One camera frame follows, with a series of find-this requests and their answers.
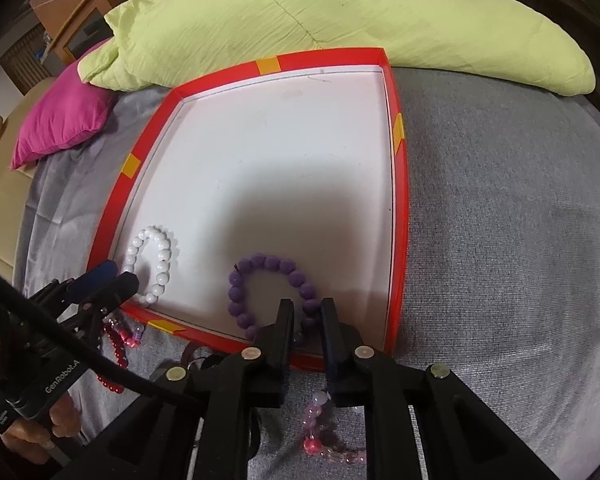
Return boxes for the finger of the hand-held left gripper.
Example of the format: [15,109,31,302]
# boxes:
[45,260,118,307]
[62,272,141,323]

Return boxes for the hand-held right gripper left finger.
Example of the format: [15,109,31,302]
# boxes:
[80,298,297,480]

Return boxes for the black cable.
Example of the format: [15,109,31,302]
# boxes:
[0,260,208,407]

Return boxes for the magenta pillow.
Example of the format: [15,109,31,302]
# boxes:
[10,40,119,171]

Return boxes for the brown wicker cabinet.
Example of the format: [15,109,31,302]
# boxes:
[0,24,47,92]

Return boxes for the person's left hand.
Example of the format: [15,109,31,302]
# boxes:
[2,394,82,466]

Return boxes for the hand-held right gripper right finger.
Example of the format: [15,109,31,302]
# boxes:
[320,297,561,480]

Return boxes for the pink white bead bracelet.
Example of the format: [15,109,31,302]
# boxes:
[122,322,147,350]

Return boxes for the maroon ring bangle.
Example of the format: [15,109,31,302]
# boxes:
[180,342,216,368]

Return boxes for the beige sofa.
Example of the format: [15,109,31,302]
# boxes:
[0,77,56,286]

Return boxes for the purple bead bracelet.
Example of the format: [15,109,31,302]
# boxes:
[227,255,322,347]

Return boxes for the grey blanket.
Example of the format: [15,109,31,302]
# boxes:
[12,67,600,480]

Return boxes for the red cardboard box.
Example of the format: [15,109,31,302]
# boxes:
[86,47,411,372]

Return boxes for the light green pillow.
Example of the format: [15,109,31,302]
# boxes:
[77,0,596,99]

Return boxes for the red bead bracelet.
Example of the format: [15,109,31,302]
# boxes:
[96,316,131,394]

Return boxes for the pink clear bead bracelet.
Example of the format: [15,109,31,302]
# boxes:
[301,391,367,464]

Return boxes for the dark wooden furniture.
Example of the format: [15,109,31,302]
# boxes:
[467,0,600,136]

